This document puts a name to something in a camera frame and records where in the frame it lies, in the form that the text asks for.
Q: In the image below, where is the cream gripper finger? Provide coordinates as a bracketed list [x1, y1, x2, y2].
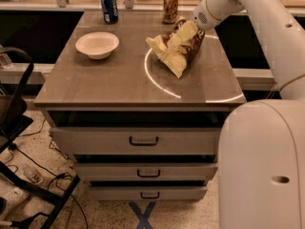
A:
[167, 20, 198, 49]

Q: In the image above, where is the brown chip bag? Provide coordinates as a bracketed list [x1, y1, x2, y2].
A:
[146, 16, 205, 78]

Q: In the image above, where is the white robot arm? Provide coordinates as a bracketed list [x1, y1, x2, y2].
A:
[193, 0, 305, 229]

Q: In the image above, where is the white paper bowl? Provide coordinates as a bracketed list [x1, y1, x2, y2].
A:
[75, 31, 119, 60]

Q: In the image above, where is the brown soda can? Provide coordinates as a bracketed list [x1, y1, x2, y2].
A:
[162, 0, 178, 24]

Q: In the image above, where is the blue soda can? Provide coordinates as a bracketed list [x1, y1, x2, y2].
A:
[101, 0, 118, 24]

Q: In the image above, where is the grey drawer cabinet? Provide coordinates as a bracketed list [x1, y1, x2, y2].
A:
[35, 10, 246, 189]

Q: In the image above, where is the plastic water bottle on floor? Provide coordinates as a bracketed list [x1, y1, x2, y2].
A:
[22, 164, 44, 184]

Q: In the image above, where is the white power strip on floor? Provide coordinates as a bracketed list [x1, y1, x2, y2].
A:
[0, 187, 30, 220]

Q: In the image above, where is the top drawer with black handle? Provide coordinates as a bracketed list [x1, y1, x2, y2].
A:
[51, 127, 220, 156]

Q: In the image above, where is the drawer with black handle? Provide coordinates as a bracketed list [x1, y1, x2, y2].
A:
[74, 163, 217, 181]
[89, 186, 207, 200]
[51, 127, 220, 156]

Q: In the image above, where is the middle drawer with black handle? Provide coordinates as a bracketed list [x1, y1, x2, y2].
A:
[74, 163, 217, 181]

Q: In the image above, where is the black cable on floor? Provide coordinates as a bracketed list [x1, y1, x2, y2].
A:
[6, 117, 90, 229]

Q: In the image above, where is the bottom drawer with black handle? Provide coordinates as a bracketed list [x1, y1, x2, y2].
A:
[89, 186, 207, 200]

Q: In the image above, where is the black metal cart frame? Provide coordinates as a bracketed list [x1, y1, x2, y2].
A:
[0, 47, 82, 229]

